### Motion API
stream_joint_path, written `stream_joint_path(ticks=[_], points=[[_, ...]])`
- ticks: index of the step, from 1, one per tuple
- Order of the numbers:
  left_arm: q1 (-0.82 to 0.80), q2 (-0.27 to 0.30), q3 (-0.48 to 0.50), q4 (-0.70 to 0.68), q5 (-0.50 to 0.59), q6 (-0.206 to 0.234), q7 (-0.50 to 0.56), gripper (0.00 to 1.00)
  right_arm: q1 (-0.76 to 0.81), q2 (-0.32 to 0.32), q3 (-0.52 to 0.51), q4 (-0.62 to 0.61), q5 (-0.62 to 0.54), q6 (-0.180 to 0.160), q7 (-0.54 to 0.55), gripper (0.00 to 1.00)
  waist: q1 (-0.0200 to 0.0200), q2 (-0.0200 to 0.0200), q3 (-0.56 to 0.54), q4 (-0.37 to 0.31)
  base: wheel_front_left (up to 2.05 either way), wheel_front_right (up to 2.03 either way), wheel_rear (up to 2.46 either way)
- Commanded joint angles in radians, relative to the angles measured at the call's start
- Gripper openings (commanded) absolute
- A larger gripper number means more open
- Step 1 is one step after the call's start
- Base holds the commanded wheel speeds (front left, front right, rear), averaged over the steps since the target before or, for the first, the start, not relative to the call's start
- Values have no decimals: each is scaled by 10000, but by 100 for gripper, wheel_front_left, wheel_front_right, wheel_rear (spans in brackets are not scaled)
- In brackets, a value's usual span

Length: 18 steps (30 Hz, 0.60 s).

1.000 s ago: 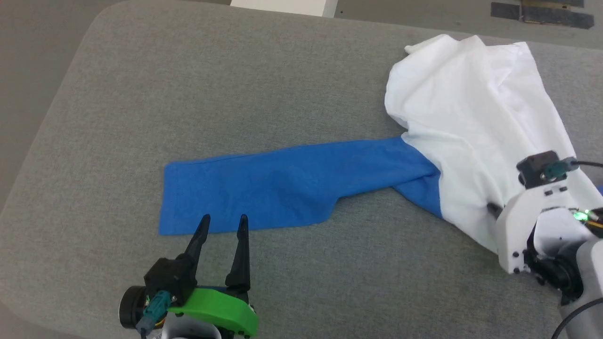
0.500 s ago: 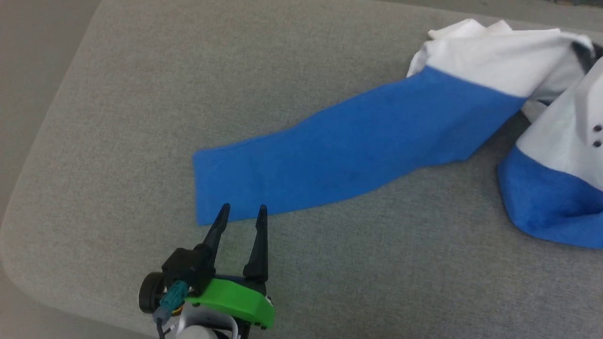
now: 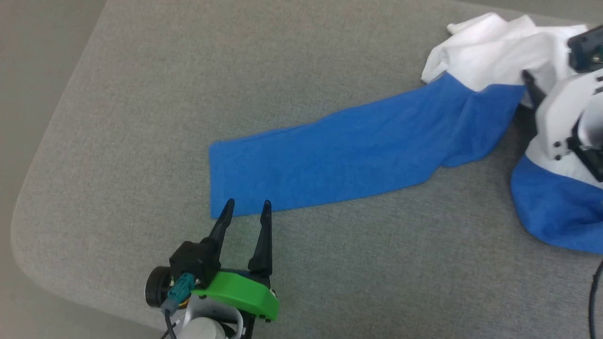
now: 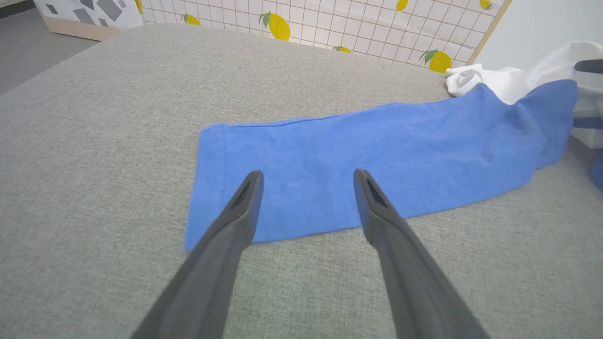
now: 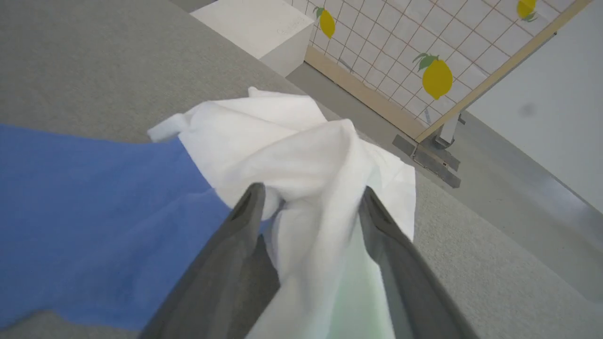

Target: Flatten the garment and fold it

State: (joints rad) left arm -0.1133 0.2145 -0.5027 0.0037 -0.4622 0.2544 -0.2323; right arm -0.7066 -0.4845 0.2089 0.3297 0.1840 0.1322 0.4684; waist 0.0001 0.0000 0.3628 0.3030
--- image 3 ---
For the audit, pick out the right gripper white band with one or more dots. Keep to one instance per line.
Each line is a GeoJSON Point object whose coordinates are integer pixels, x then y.
{"type": "Point", "coordinates": [563, 117]}

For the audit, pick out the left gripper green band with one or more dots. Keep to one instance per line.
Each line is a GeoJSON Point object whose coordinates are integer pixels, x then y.
{"type": "Point", "coordinates": [235, 292]}

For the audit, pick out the white and blue shirt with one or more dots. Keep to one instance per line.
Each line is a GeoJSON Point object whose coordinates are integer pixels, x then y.
{"type": "Point", "coordinates": [358, 155]}

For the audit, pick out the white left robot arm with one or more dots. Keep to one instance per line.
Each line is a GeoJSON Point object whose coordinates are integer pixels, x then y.
{"type": "Point", "coordinates": [205, 329]}

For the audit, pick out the grey fabric sofa cushion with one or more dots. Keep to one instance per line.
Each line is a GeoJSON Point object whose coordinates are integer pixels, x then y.
{"type": "Point", "coordinates": [141, 141]}

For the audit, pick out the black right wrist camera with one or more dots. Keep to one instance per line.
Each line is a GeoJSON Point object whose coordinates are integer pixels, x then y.
{"type": "Point", "coordinates": [586, 47]}

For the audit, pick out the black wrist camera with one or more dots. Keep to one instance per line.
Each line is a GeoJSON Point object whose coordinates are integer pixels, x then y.
{"type": "Point", "coordinates": [586, 47]}
{"type": "Point", "coordinates": [155, 287]}

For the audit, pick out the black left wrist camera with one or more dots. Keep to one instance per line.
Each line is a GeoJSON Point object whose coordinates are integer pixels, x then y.
{"type": "Point", "coordinates": [155, 287]}

